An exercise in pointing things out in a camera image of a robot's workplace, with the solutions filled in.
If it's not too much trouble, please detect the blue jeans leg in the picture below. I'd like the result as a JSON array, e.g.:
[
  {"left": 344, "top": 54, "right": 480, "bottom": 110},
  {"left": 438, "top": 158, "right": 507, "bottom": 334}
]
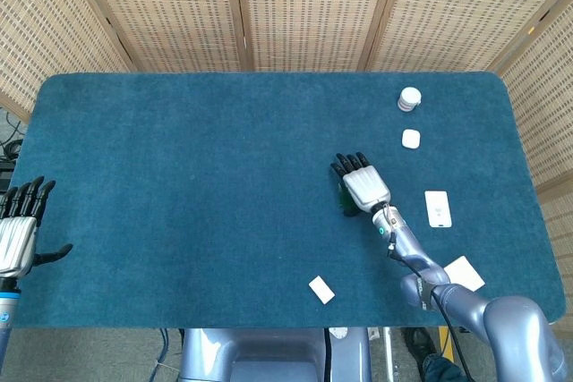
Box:
[{"left": 420, "top": 351, "right": 469, "bottom": 382}]

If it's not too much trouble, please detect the small white rectangular box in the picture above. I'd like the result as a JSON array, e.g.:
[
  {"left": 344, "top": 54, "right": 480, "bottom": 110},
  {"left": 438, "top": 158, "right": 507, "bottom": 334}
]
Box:
[{"left": 308, "top": 276, "right": 336, "bottom": 307}]

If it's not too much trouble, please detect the white flat wifi device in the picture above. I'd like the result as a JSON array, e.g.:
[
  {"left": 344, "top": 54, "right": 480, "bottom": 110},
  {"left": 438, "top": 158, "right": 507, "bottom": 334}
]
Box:
[{"left": 423, "top": 191, "right": 453, "bottom": 229}]

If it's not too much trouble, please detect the woven bamboo folding screen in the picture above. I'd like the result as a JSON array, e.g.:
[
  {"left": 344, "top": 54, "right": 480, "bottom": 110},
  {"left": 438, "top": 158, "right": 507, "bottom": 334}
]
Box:
[{"left": 0, "top": 0, "right": 573, "bottom": 267}]

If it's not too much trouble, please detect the white pole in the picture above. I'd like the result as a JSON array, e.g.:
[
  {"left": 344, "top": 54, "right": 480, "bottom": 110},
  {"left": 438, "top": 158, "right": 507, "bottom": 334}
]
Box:
[{"left": 381, "top": 327, "right": 400, "bottom": 382}]

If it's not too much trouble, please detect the dark green object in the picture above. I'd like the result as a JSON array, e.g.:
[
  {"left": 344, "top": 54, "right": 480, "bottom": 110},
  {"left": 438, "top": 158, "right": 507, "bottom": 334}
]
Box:
[{"left": 338, "top": 183, "right": 355, "bottom": 216}]

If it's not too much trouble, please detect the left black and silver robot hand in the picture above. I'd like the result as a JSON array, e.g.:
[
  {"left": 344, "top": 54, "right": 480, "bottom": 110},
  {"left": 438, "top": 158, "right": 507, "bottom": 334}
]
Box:
[{"left": 0, "top": 175, "right": 74, "bottom": 278}]

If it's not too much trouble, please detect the blue cable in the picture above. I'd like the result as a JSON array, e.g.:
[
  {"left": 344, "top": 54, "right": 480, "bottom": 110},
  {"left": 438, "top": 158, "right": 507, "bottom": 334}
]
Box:
[{"left": 150, "top": 327, "right": 172, "bottom": 382}]

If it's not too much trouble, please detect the silver-blue robot torso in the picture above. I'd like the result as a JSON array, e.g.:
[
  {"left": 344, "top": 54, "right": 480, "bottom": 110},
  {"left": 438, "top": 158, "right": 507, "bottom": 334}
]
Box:
[{"left": 177, "top": 327, "right": 372, "bottom": 382}]

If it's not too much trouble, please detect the blue felt table cover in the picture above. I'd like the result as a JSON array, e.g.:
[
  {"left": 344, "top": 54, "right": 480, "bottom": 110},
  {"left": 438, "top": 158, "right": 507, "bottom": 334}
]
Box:
[{"left": 7, "top": 71, "right": 566, "bottom": 330}]

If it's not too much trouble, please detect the black shoe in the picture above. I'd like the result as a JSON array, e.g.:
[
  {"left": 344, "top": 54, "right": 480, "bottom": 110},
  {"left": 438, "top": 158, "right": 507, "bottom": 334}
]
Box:
[{"left": 399, "top": 327, "right": 434, "bottom": 360}]

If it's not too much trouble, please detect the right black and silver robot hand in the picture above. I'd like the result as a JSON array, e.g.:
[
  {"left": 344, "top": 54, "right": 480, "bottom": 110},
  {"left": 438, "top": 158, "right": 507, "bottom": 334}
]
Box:
[{"left": 329, "top": 151, "right": 392, "bottom": 217}]

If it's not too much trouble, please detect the black equipment box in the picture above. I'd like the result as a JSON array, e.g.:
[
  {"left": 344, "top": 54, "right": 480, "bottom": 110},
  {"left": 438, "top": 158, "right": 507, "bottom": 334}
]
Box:
[{"left": 0, "top": 160, "right": 17, "bottom": 191}]

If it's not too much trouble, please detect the black cables bundle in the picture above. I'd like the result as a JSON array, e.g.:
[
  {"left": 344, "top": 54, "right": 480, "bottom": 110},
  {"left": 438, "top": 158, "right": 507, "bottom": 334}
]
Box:
[{"left": 0, "top": 108, "right": 24, "bottom": 160}]

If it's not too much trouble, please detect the white earbuds case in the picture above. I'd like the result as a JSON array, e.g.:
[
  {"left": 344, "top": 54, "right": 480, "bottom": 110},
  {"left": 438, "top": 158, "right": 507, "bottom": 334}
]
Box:
[{"left": 401, "top": 129, "right": 422, "bottom": 150}]

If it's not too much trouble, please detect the white round jar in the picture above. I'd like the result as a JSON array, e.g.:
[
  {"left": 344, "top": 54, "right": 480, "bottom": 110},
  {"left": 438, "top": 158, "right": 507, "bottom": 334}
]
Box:
[{"left": 397, "top": 87, "right": 423, "bottom": 114}]

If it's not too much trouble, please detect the white square box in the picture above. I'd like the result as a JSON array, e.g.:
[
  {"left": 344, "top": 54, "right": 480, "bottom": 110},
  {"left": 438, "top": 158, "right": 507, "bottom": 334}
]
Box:
[{"left": 442, "top": 255, "right": 486, "bottom": 293}]

